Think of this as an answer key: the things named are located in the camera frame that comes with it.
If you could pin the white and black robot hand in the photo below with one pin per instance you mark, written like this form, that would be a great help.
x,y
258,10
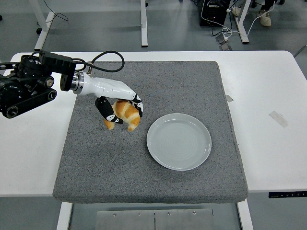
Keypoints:
x,y
108,87

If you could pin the golden croissant bread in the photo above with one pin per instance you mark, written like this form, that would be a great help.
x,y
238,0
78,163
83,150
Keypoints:
x,y
129,115

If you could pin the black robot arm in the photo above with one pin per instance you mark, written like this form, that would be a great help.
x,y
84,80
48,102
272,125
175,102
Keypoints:
x,y
28,81

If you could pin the pale grey round plate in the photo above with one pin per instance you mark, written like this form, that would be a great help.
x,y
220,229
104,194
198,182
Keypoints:
x,y
179,141

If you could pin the grey metal plate with screws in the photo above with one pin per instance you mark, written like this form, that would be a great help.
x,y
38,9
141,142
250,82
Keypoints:
x,y
124,220

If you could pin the white background desk leg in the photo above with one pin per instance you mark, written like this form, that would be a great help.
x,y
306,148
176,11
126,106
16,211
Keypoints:
x,y
242,26
43,33
143,24

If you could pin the black caster wheel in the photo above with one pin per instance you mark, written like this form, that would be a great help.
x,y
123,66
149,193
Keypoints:
x,y
38,30

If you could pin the grey fabric mat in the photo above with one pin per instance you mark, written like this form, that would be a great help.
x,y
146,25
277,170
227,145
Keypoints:
x,y
148,167

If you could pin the small clear tape piece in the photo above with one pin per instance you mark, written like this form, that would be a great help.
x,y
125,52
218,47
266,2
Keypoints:
x,y
230,98

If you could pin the grey foot pedals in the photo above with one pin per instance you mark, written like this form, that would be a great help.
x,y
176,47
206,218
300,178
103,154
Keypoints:
x,y
224,42

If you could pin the black electronics box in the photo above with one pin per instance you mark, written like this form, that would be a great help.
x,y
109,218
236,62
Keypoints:
x,y
213,14

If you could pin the white table leg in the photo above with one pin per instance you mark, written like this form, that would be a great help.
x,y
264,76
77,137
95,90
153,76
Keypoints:
x,y
245,215
64,218

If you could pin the person's shoe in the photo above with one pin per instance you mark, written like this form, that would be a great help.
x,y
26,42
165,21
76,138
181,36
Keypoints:
x,y
265,18
236,10

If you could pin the long clear tape strip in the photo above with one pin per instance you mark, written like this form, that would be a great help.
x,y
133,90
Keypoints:
x,y
278,119

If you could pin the black table control panel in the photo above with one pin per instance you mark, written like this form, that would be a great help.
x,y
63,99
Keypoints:
x,y
287,194

